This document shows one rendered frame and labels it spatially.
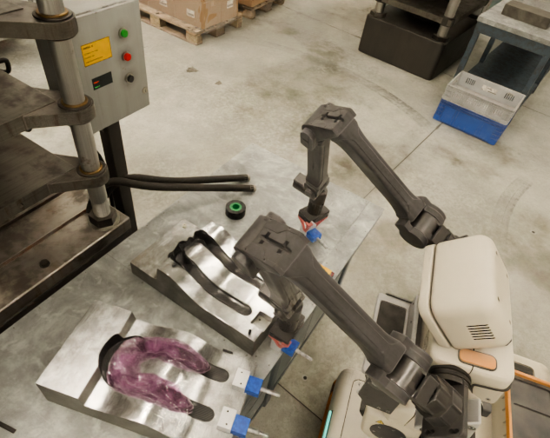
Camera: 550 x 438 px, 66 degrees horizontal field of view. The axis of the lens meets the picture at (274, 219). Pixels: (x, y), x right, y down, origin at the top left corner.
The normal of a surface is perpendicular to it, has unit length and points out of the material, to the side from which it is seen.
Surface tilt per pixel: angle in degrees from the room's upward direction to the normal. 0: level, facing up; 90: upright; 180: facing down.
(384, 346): 49
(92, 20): 90
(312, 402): 0
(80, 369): 0
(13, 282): 0
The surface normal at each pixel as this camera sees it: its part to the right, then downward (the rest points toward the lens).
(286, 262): 0.44, 0.05
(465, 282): -0.55, -0.73
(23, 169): 0.11, -0.69
